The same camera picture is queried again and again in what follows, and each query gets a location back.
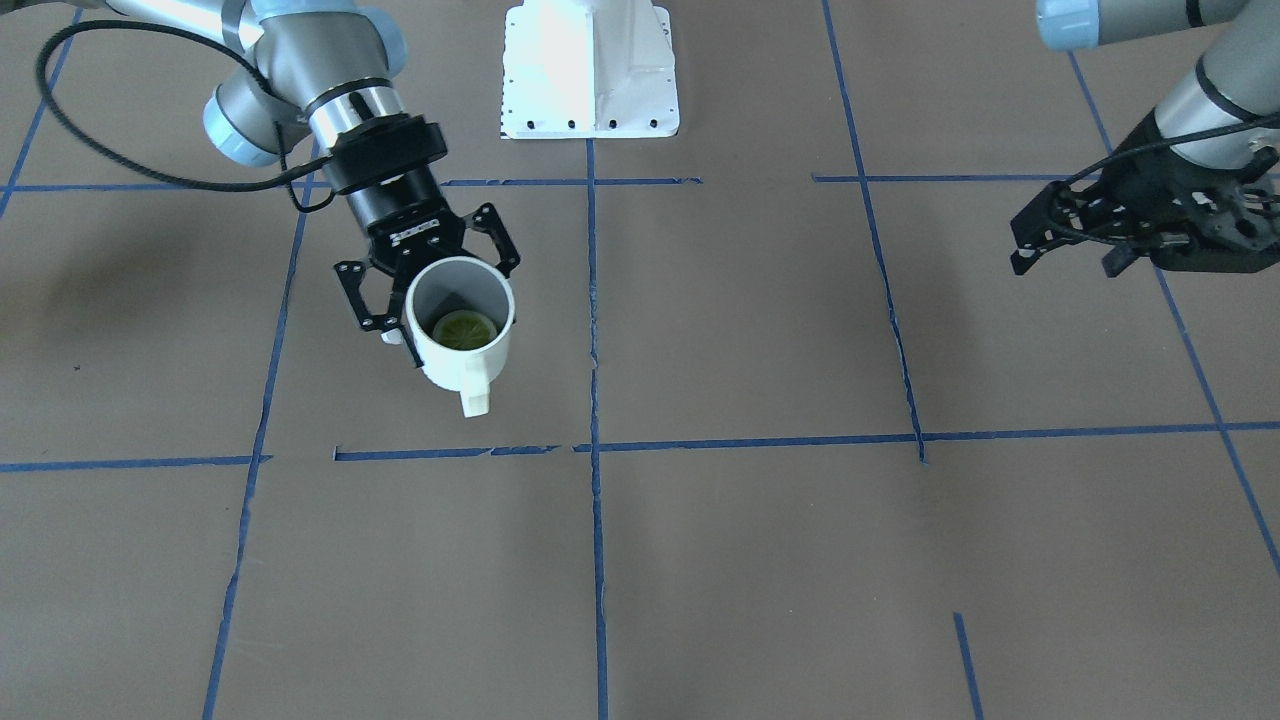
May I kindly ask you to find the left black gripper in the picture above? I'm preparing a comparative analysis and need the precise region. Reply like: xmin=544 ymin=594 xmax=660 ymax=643
xmin=1009 ymin=147 xmax=1277 ymax=279

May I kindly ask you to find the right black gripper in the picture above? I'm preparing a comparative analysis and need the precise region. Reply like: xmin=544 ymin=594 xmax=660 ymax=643
xmin=325 ymin=115 xmax=522 ymax=346

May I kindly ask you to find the white ribbed mug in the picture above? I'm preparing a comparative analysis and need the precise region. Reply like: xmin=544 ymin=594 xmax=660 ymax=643
xmin=381 ymin=256 xmax=515 ymax=418

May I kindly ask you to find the green lemon slice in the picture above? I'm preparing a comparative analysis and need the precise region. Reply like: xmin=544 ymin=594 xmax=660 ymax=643
xmin=430 ymin=309 xmax=500 ymax=352

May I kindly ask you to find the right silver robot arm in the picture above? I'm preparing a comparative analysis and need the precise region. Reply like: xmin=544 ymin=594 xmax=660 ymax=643
xmin=108 ymin=1 xmax=520 ymax=334

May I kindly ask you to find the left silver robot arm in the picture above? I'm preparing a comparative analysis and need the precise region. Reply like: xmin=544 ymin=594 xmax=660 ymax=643
xmin=1010 ymin=1 xmax=1279 ymax=277

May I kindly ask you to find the white camera pole with base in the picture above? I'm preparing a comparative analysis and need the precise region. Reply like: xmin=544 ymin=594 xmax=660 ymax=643
xmin=500 ymin=1 xmax=681 ymax=141

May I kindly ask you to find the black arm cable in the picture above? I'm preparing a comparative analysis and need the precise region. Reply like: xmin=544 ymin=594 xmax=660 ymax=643
xmin=36 ymin=20 xmax=337 ymax=214

